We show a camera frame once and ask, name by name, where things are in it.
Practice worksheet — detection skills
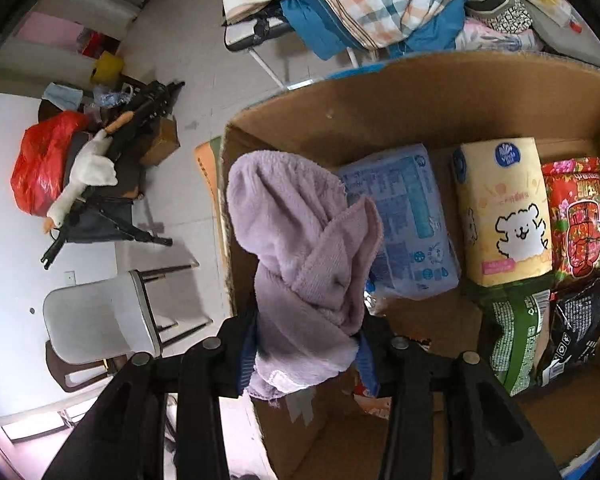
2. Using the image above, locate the white chair with cloth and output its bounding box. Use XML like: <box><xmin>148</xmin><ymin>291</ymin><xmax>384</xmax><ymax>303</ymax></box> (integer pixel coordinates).
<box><xmin>222</xmin><ymin>0</ymin><xmax>361</xmax><ymax>89</ymax></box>

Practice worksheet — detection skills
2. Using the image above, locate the white goose plush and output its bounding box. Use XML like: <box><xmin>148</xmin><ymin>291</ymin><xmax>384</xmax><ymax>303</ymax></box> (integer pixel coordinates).
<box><xmin>43</xmin><ymin>112</ymin><xmax>134</xmax><ymax>234</ymax></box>

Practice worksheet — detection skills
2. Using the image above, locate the black stroller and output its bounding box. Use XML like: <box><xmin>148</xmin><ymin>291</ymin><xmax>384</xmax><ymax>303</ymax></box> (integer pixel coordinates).
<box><xmin>41</xmin><ymin>80</ymin><xmax>185</xmax><ymax>270</ymax></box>

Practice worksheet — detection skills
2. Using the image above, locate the small red white item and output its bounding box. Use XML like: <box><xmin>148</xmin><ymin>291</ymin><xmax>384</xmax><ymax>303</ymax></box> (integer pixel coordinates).
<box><xmin>569</xmin><ymin>18</ymin><xmax>583</xmax><ymax>34</ymax></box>

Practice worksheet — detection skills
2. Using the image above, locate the yellow bear tissue pack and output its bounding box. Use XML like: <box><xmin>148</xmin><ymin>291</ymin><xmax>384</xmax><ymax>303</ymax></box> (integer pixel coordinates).
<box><xmin>452</xmin><ymin>138</ymin><xmax>552</xmax><ymax>287</ymax></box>

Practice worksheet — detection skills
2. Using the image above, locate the red plastic bag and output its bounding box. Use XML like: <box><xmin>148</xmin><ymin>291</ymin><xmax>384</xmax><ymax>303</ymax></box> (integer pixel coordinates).
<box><xmin>10</xmin><ymin>110</ymin><xmax>91</xmax><ymax>217</ymax></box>

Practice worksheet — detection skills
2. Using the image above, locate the yellow bucket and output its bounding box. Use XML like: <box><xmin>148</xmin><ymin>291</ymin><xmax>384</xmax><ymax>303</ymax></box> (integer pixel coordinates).
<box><xmin>90</xmin><ymin>51</ymin><xmax>124</xmax><ymax>88</ymax></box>

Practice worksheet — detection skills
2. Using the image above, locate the white plastic chair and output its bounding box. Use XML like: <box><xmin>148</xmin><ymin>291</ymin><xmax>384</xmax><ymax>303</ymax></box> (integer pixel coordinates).
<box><xmin>43</xmin><ymin>261</ymin><xmax>212</xmax><ymax>393</ymax></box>

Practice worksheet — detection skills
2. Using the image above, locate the black snack bag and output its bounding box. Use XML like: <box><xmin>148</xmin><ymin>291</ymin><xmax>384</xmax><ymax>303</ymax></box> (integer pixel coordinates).
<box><xmin>536</xmin><ymin>273</ymin><xmax>600</xmax><ymax>387</ymax></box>

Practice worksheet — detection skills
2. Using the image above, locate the purple fluffy cloth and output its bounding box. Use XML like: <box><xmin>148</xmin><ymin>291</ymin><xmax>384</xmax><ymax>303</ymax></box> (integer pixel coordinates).
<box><xmin>226</xmin><ymin>151</ymin><xmax>384</xmax><ymax>401</ymax></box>

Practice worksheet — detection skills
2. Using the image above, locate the orange snack bag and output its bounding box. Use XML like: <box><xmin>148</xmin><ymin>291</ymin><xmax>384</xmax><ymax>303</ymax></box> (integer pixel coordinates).
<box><xmin>352</xmin><ymin>334</ymin><xmax>434</xmax><ymax>421</ymax></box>

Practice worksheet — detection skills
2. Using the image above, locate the green snack bag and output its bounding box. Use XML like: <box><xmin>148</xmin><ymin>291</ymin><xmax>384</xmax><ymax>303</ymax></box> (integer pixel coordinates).
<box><xmin>464</xmin><ymin>271</ymin><xmax>553</xmax><ymax>396</ymax></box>

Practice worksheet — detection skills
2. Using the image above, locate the red snack bag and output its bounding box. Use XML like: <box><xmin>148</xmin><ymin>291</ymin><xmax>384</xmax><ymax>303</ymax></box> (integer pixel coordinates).
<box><xmin>542</xmin><ymin>157</ymin><xmax>600</xmax><ymax>286</ymax></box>

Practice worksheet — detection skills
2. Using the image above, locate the cardboard box blue outside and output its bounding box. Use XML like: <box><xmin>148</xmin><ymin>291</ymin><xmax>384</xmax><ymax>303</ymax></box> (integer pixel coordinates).
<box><xmin>222</xmin><ymin>51</ymin><xmax>600</xmax><ymax>479</ymax></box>

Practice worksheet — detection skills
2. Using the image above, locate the pink floral cloth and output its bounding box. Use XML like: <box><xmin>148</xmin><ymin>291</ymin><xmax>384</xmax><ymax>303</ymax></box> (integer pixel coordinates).
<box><xmin>455</xmin><ymin>18</ymin><xmax>544</xmax><ymax>52</ymax></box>

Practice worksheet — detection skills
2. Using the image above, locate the plaid blanket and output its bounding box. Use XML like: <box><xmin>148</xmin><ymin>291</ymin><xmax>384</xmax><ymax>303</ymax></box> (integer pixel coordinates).
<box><xmin>280</xmin><ymin>0</ymin><xmax>467</xmax><ymax>60</ymax></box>

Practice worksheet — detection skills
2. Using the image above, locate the black white patterned bag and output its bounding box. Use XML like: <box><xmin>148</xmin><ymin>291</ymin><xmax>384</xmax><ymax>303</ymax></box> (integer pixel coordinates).
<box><xmin>465</xmin><ymin>0</ymin><xmax>533</xmax><ymax>35</ymax></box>

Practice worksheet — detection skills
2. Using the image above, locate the small cardboard box floor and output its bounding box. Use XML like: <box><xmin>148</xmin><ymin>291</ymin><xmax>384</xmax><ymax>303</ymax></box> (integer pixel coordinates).
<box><xmin>137</xmin><ymin>117</ymin><xmax>181</xmax><ymax>168</ymax></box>

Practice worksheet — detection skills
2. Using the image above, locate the blue tissue pack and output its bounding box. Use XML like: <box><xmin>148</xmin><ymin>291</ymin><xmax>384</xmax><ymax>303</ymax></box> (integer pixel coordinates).
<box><xmin>337</xmin><ymin>144</ymin><xmax>460</xmax><ymax>300</ymax></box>

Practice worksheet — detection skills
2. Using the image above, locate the grey cushioned chair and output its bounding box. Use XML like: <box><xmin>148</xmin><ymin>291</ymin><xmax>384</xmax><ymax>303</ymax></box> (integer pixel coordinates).
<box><xmin>522</xmin><ymin>0</ymin><xmax>600</xmax><ymax>67</ymax></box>

